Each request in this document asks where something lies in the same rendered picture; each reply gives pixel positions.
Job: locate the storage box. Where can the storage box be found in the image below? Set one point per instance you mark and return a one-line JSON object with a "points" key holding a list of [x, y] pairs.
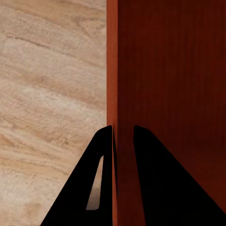
{"points": [[166, 72]]}

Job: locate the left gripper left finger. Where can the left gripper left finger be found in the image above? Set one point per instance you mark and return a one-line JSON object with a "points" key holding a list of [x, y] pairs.
{"points": [[69, 208]]}

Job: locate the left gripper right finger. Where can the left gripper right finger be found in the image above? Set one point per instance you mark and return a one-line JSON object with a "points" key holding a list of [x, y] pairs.
{"points": [[170, 195]]}

